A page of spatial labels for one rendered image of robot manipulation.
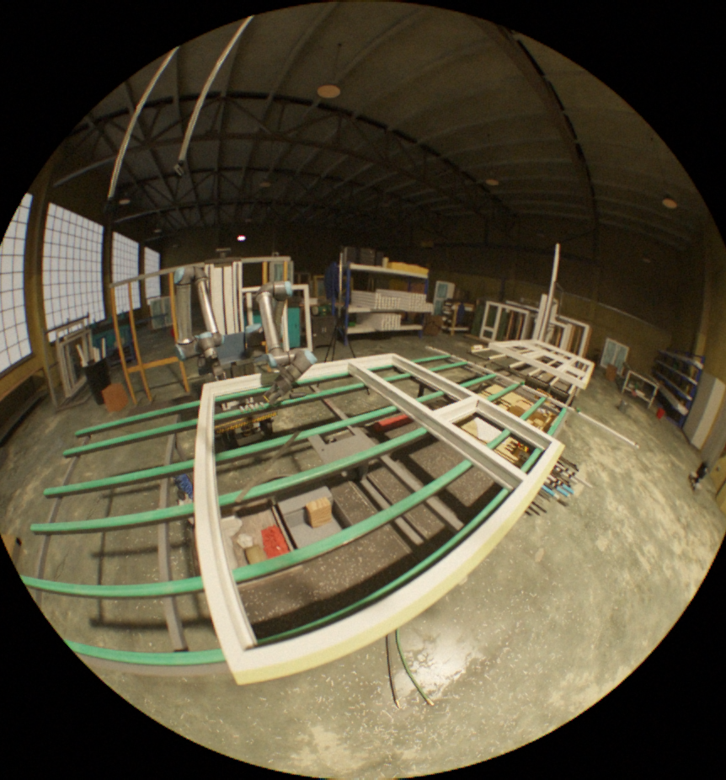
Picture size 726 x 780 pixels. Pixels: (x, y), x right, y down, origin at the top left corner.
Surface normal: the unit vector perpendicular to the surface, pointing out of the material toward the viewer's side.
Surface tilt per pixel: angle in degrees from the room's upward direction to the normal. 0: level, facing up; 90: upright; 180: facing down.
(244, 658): 0
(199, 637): 0
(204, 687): 0
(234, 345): 90
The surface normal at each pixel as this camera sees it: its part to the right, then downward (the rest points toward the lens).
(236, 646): 0.06, -0.90
